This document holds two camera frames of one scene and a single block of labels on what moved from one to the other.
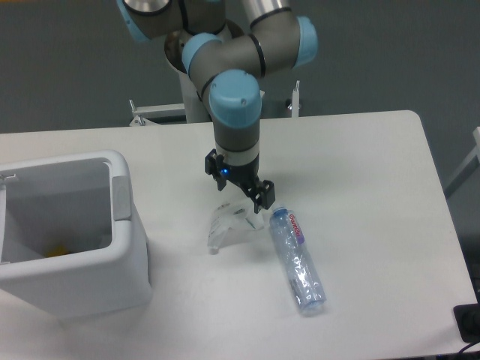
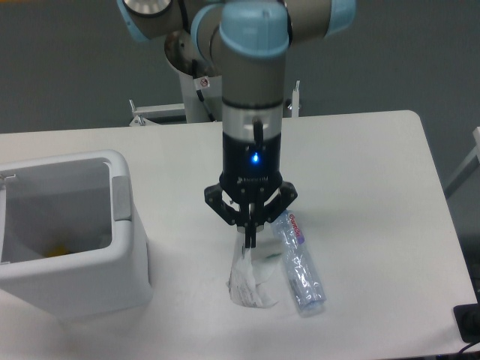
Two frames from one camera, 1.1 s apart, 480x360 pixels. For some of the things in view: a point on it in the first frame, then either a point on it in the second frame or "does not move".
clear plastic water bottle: [304, 277] does not move
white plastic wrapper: [231, 220] -> [251, 268]
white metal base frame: [142, 112] does not move
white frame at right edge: [472, 163] does not move
